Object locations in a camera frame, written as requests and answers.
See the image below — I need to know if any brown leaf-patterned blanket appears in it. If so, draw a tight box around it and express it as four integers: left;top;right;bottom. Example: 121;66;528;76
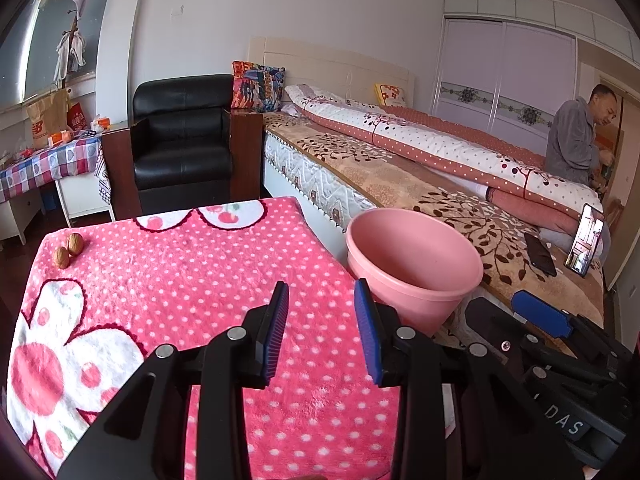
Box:
263;112;606;321

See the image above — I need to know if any checked tablecloth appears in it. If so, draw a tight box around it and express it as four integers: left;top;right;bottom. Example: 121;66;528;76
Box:
0;135;103;206

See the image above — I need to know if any black leather armchair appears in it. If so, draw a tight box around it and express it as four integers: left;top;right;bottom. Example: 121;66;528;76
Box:
101;74;264;221

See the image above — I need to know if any black phone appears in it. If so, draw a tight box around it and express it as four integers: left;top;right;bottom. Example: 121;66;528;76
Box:
523;232;558;277

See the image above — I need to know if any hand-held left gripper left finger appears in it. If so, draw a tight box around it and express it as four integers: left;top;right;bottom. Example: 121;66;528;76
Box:
57;281;291;480

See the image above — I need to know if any yellow floral pillow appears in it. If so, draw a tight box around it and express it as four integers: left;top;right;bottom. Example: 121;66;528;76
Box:
374;83;408;108

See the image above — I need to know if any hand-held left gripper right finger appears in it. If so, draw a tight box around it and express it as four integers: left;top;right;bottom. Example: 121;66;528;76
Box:
354;277;586;480

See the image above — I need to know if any white sliding-door wardrobe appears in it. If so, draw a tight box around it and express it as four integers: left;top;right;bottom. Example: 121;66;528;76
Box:
431;0;640;146

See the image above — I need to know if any pink plastic basin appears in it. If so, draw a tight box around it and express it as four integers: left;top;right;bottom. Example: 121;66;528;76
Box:
345;208;485;337

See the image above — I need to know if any white wooden bed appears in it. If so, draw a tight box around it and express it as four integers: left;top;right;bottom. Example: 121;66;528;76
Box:
248;36;608;341

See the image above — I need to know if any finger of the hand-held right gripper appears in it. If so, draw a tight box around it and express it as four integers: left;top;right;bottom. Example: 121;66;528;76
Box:
464;296;539;362
511;290;633;386

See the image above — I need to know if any white floral quilt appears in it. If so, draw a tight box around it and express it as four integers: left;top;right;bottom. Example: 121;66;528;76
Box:
284;84;606;226

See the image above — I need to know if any lit-screen phone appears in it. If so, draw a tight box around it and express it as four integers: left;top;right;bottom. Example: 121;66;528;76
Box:
564;203;605;277

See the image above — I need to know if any white small table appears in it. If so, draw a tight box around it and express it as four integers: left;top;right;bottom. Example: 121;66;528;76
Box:
0;175;115;247

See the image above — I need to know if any brown paper bag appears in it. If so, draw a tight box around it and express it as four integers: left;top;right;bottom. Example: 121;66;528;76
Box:
26;91;70;150

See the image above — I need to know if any pink folded blanket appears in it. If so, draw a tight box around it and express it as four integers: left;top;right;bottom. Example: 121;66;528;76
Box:
487;187;581;235

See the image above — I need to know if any colourful printed pillow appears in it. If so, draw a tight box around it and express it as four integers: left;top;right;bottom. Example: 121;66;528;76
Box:
231;60;287;113

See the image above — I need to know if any red paper bag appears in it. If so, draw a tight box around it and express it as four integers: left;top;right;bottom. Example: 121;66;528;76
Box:
66;102;88;133

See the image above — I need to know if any window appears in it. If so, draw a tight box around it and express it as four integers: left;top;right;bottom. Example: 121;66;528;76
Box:
20;0;121;106

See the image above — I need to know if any pink dotted floral mat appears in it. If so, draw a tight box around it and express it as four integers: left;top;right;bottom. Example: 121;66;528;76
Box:
7;196;406;480

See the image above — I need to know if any coat rack with clothes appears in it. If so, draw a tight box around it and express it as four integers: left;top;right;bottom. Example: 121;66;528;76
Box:
35;0;93;91

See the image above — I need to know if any white patterned cloth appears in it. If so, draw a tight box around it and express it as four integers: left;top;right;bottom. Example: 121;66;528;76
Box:
94;147;115;206

